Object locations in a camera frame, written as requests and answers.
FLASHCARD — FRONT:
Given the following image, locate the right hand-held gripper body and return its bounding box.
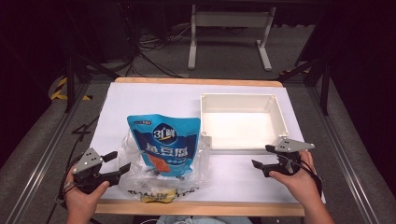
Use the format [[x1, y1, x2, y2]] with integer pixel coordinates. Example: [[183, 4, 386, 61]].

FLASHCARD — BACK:
[[264, 137, 316, 177]]

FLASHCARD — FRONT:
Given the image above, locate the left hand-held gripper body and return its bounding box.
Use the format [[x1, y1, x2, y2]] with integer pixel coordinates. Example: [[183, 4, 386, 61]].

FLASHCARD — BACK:
[[72, 147, 110, 194]]

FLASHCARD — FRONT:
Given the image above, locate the clear plastic bag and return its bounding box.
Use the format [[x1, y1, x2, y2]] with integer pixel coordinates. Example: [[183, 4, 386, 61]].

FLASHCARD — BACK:
[[116, 130, 213, 201]]

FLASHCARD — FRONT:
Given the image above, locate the white plastic box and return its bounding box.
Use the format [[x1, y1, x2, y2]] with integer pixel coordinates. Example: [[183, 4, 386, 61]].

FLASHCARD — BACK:
[[199, 92, 290, 152]]

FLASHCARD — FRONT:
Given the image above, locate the blue snack packet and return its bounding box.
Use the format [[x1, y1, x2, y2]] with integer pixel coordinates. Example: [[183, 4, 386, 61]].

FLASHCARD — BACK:
[[126, 113, 202, 177]]

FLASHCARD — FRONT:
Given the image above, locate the person's right hand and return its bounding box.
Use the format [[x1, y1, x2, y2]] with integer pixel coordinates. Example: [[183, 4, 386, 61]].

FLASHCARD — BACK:
[[268, 149, 323, 207]]

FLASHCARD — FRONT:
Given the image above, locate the person's left hand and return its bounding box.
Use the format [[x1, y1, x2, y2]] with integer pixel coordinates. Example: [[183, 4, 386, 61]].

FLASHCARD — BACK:
[[64, 163, 110, 218]]

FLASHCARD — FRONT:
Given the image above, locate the yellow packet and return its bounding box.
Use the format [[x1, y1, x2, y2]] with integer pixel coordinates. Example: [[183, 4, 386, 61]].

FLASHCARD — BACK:
[[140, 188, 178, 204]]

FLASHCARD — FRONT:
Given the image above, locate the black metal stand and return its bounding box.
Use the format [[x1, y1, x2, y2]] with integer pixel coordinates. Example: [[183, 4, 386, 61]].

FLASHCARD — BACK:
[[274, 55, 332, 117], [63, 54, 121, 114]]

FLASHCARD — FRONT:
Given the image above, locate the yellow black hazard tape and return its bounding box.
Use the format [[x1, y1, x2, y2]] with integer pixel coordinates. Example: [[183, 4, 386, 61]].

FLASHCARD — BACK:
[[49, 77, 93, 102]]

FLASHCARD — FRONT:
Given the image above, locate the aluminium rail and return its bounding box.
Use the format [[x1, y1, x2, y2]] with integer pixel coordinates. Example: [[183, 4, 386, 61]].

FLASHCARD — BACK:
[[305, 86, 380, 224], [2, 82, 92, 224]]

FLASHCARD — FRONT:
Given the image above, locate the right hand-held gripper cable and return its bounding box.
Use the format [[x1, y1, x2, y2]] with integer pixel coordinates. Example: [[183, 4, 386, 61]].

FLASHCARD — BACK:
[[298, 157, 324, 199]]

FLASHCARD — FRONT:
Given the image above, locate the black floor cable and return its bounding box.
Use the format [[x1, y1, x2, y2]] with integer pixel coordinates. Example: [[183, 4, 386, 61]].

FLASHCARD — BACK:
[[124, 27, 188, 79]]

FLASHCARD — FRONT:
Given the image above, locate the white metal table frame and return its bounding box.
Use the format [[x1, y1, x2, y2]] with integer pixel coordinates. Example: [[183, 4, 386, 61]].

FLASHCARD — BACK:
[[187, 4, 277, 72]]

